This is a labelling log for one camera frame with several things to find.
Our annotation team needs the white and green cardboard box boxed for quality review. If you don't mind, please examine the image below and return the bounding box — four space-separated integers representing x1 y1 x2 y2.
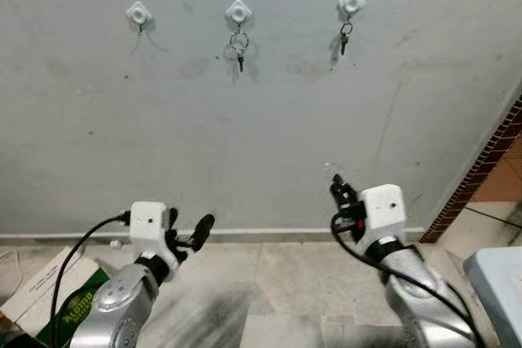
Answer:
0 245 112 342

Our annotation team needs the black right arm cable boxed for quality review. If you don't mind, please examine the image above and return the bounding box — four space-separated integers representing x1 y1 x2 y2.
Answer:
330 211 482 348

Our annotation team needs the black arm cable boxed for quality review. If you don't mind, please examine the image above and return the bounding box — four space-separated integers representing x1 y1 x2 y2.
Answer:
47 213 133 348
330 211 482 348

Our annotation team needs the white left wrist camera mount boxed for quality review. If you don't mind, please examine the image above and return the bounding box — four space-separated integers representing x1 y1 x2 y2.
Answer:
129 200 170 249

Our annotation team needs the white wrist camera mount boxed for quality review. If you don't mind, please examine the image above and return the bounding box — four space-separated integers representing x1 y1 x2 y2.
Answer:
129 200 170 249
359 184 407 243

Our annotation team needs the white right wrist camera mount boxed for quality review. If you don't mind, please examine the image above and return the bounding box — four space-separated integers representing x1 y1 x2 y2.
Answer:
359 184 407 243

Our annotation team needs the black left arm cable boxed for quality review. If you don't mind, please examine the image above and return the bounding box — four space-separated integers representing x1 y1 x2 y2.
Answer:
47 213 133 348

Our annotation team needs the dark key on small ring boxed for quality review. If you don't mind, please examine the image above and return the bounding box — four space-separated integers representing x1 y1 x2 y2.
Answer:
338 20 354 56

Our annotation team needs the silver key on large ring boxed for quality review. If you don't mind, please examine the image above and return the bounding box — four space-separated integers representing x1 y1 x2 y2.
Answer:
228 29 250 73

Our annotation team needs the white square wall hook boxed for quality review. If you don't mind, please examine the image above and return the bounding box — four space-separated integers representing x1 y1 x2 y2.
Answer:
126 1 153 33
225 0 252 27
338 0 366 19

